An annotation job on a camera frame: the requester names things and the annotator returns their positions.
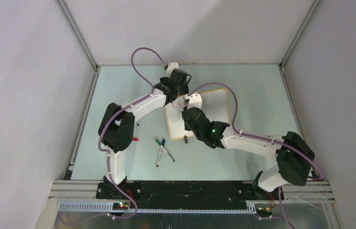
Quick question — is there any whiteboard with orange frame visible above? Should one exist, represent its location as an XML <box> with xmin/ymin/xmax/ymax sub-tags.
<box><xmin>165</xmin><ymin>89</ymin><xmax>230</xmax><ymax>140</ymax></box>

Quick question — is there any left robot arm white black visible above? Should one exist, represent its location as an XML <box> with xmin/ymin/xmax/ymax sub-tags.
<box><xmin>98</xmin><ymin>68</ymin><xmax>192</xmax><ymax>199</ymax></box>

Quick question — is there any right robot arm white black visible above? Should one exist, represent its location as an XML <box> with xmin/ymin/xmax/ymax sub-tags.
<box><xmin>182</xmin><ymin>107</ymin><xmax>315</xmax><ymax>199</ymax></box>

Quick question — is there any blue marker pen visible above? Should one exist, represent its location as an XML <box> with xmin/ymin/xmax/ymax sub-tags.
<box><xmin>155</xmin><ymin>138</ymin><xmax>165</xmax><ymax>167</ymax></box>

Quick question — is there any green marker pen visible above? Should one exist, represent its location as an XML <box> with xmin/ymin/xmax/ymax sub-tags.
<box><xmin>163</xmin><ymin>147</ymin><xmax>175</xmax><ymax>162</ymax></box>

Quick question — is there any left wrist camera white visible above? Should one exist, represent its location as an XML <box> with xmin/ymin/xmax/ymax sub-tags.
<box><xmin>164</xmin><ymin>62</ymin><xmax>179</xmax><ymax>78</ymax></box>

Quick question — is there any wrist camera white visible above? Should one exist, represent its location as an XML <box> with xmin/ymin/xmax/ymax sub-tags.
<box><xmin>164</xmin><ymin>62</ymin><xmax>179</xmax><ymax>78</ymax></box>
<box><xmin>184</xmin><ymin>93</ymin><xmax>203</xmax><ymax>110</ymax></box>

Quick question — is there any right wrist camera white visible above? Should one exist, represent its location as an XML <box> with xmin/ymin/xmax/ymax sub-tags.
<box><xmin>184</xmin><ymin>93</ymin><xmax>203</xmax><ymax>110</ymax></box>

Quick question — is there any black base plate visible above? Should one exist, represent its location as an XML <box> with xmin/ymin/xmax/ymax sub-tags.
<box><xmin>96</xmin><ymin>180</ymin><xmax>285</xmax><ymax>210</ymax></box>

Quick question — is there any left aluminium corner post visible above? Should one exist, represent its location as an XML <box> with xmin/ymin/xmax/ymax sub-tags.
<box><xmin>55</xmin><ymin>0</ymin><xmax>99</xmax><ymax>71</ymax></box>

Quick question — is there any aluminium corner post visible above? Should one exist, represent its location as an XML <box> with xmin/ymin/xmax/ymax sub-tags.
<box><xmin>279</xmin><ymin>0</ymin><xmax>322</xmax><ymax>72</ymax></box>
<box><xmin>55</xmin><ymin>0</ymin><xmax>99</xmax><ymax>71</ymax></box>

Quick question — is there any aluminium frame rail front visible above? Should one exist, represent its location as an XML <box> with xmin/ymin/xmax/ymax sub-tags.
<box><xmin>49</xmin><ymin>180</ymin><xmax>336</xmax><ymax>204</ymax></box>

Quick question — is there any grey cable duct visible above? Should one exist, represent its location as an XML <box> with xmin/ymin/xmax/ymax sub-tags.
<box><xmin>58</xmin><ymin>201</ymin><xmax>256</xmax><ymax>214</ymax></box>

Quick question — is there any right aluminium corner post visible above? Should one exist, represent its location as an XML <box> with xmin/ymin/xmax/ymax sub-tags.
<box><xmin>279</xmin><ymin>0</ymin><xmax>322</xmax><ymax>72</ymax></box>

